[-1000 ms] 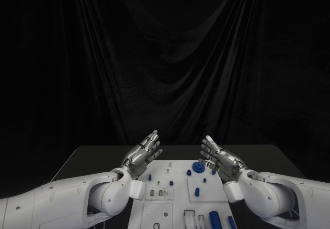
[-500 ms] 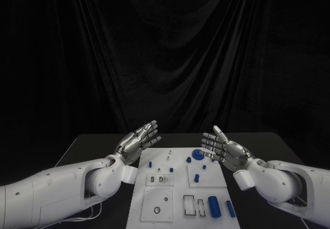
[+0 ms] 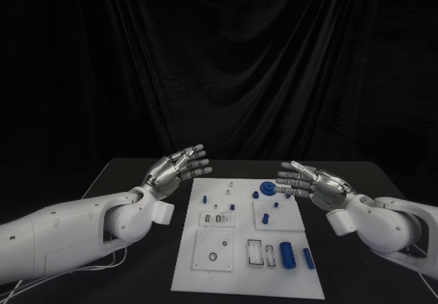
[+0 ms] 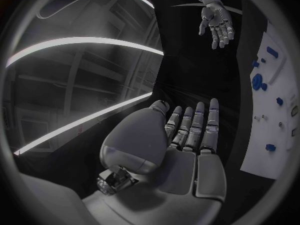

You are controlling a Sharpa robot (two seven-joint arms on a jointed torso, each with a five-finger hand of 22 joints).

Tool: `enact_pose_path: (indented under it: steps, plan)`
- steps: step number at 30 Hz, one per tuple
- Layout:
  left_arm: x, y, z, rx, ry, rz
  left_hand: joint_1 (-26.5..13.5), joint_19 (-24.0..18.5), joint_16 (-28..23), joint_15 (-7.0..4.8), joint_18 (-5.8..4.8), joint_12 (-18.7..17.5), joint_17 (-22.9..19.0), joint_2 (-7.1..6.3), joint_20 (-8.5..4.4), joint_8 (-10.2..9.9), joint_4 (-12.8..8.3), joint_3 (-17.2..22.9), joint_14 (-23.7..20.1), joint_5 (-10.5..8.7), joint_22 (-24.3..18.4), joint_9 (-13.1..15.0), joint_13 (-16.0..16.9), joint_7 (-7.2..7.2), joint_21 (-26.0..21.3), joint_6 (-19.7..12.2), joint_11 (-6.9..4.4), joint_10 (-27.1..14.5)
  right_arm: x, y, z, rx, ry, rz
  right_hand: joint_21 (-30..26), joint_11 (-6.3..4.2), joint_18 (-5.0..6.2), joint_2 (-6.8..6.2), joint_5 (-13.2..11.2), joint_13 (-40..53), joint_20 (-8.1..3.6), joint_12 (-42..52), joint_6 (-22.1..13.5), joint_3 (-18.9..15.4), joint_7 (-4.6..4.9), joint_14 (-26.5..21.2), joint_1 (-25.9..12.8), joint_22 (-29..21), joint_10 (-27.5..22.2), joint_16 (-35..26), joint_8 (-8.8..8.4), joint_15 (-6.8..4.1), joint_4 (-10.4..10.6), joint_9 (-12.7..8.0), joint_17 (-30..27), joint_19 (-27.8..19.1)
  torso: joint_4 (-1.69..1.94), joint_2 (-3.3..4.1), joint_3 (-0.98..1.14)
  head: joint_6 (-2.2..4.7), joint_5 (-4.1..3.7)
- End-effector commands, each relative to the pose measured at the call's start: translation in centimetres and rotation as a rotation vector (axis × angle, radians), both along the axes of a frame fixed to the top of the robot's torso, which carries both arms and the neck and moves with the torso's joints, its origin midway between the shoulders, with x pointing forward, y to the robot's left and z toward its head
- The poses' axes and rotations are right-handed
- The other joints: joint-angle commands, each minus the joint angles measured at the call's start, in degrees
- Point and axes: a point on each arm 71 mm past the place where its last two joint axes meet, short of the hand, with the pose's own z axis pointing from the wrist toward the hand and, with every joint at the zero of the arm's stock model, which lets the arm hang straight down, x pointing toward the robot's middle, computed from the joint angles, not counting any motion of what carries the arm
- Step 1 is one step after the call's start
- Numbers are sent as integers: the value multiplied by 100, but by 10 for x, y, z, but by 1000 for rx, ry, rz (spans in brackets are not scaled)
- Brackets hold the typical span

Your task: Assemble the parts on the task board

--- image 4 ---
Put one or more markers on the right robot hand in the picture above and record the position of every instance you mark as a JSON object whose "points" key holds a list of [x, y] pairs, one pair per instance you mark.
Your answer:
{"points": [[216, 20]]}

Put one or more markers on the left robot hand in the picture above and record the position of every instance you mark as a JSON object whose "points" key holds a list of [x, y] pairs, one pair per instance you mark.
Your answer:
{"points": [[150, 146]]}

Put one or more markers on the white task board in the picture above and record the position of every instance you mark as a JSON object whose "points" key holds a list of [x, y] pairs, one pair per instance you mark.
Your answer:
{"points": [[272, 105]]}

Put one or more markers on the small blue peg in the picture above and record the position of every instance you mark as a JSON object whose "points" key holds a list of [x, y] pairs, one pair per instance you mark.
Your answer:
{"points": [[263, 60]]}

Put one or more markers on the long blue cylinder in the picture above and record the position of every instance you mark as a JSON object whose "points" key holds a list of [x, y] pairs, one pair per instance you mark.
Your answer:
{"points": [[272, 52]]}

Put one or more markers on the blue gear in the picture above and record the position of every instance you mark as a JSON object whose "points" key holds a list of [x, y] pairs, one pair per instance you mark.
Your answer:
{"points": [[257, 82]]}

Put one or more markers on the blue plug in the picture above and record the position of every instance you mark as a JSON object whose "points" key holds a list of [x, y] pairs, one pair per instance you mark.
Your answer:
{"points": [[264, 86]]}

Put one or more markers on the blue block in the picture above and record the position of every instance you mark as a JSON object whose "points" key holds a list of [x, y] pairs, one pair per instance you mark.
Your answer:
{"points": [[270, 147]]}

